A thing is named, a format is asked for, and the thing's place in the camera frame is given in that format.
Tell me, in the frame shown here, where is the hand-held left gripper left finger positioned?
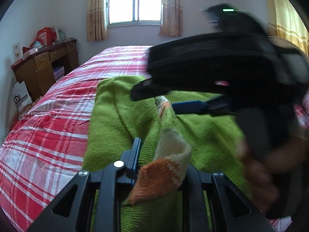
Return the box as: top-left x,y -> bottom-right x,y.
26,137 -> 143,232

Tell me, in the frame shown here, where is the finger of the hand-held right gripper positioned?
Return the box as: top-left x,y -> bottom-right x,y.
130,77 -> 177,102
171,96 -> 237,117

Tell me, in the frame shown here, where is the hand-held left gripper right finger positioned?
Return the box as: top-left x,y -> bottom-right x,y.
183,165 -> 276,232

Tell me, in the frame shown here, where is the green orange striped knit sweater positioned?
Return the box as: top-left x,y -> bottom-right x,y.
82,75 -> 257,232

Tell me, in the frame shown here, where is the person's right hand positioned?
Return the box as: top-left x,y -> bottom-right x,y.
235,129 -> 309,213

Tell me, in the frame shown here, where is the yellow curtain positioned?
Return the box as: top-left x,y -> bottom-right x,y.
263,0 -> 309,56

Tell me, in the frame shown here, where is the beige floral curtain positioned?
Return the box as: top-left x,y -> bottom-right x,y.
86,0 -> 109,42
159,0 -> 184,38

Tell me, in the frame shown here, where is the window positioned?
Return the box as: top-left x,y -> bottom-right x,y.
105,0 -> 165,26

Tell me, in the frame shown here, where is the bed with red plaid sheet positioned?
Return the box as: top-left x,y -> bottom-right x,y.
0,45 -> 309,232

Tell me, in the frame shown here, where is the stack of boxes in desk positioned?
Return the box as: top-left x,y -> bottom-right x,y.
53,66 -> 65,81

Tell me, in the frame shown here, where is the brown wooden desk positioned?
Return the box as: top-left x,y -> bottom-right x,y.
11,39 -> 80,102

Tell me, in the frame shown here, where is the red gift box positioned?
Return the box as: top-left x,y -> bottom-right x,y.
37,26 -> 58,46

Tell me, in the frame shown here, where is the white paper bag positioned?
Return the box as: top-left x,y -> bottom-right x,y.
12,81 -> 33,113

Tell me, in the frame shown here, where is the white card box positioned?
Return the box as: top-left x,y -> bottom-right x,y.
13,43 -> 24,61

